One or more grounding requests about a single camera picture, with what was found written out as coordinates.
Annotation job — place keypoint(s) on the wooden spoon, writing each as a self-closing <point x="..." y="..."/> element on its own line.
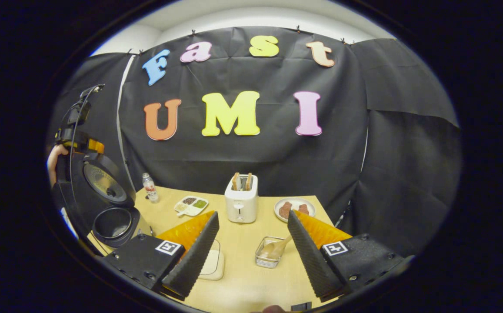
<point x="273" y="250"/>

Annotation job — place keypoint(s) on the dark red beans heap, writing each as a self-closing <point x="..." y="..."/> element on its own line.
<point x="189" y="201"/>

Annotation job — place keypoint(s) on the white divided dish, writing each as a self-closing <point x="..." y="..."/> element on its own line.
<point x="192" y="209"/>

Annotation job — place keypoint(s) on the brown meat piece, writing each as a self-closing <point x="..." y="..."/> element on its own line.
<point x="285" y="210"/>
<point x="303" y="208"/>

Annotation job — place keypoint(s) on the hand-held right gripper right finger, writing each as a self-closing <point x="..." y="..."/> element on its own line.
<point x="310" y="256"/>

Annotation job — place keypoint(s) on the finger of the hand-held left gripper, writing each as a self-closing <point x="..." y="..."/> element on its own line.
<point x="96" y="146"/>

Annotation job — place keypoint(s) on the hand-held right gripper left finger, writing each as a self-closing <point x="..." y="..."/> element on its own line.
<point x="194" y="256"/>

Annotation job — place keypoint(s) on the toast slice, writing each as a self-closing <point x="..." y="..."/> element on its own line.
<point x="248" y="181"/>
<point x="236" y="181"/>

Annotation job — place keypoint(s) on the pale beans heap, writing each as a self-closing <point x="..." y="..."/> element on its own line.
<point x="181" y="207"/>

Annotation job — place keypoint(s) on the black silver rice cooker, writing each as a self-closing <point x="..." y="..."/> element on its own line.
<point x="112" y="217"/>

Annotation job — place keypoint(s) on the small clear drink bottle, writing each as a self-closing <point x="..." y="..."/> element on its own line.
<point x="151" y="189"/>

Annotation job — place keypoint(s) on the black backdrop cloth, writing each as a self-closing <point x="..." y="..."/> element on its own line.
<point x="255" y="161"/>

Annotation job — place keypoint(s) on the white round plate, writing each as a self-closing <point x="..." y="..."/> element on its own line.
<point x="294" y="201"/>

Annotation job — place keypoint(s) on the clear plastic tray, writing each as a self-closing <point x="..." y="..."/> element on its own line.
<point x="215" y="261"/>

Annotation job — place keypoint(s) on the green beans heap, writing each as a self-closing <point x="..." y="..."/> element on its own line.
<point x="200" y="203"/>

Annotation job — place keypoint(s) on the white toaster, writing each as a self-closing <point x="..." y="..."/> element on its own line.
<point x="241" y="206"/>

